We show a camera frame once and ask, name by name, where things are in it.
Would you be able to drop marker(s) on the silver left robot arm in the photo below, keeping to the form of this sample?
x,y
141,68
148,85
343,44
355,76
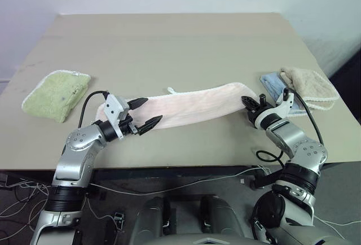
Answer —
x,y
76,143

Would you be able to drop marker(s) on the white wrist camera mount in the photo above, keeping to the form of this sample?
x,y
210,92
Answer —
x,y
111,109
285,105

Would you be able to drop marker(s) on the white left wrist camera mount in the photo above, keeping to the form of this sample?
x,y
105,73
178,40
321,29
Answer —
x,y
111,109

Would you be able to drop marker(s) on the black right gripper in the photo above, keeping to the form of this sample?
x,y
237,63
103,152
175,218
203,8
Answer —
x,y
255,113

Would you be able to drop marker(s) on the beige folded towel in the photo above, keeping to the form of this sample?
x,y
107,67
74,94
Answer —
x,y
307,84

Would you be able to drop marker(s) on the pink towel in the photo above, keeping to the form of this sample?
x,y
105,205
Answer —
x,y
197,104

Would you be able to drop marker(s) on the dark blue partition panel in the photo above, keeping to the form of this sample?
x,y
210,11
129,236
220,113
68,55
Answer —
x,y
349,64

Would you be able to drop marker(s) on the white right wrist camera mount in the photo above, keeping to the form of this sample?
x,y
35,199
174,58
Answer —
x,y
285,105

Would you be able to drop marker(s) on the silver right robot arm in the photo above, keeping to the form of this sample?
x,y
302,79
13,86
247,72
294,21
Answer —
x,y
296,143

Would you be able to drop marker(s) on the green folded towel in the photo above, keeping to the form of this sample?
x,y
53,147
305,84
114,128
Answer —
x,y
53,95

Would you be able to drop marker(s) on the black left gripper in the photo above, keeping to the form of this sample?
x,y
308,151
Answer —
x,y
127,125

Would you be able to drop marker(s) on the dark table frame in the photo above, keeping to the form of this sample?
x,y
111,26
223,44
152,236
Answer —
x,y
169,175

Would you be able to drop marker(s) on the grey rounded leg cover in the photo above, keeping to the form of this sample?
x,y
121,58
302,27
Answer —
x,y
222,219
152,219

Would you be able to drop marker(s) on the blue folded towel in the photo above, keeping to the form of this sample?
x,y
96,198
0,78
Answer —
x,y
270,85

